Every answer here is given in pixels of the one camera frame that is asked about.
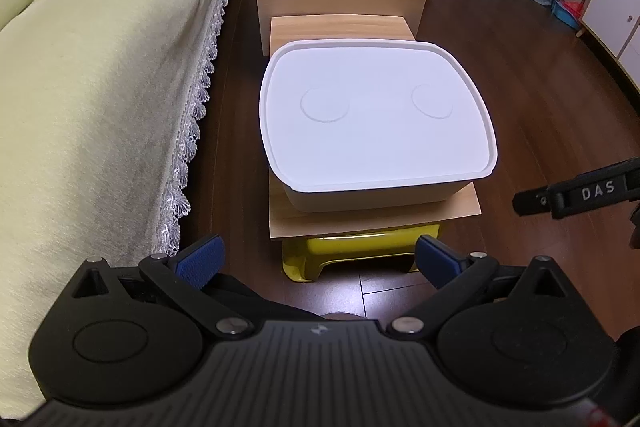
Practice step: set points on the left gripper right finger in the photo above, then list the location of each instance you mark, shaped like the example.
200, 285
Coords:
478, 299

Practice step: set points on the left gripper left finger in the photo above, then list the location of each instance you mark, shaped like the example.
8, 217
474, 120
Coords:
161, 297

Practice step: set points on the white plastic storage bin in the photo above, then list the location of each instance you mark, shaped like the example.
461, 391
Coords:
369, 199

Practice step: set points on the light wooden board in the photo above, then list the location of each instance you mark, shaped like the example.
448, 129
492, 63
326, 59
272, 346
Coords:
285, 222

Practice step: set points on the yellow plastic stool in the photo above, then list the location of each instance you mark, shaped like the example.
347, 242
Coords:
304, 259

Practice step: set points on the white drawer cabinet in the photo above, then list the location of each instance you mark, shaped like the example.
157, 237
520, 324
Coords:
615, 24

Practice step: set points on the white bin lid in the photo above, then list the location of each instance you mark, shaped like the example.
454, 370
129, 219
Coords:
360, 114

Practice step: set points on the green sofa cover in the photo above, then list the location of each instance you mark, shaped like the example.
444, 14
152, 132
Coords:
100, 105

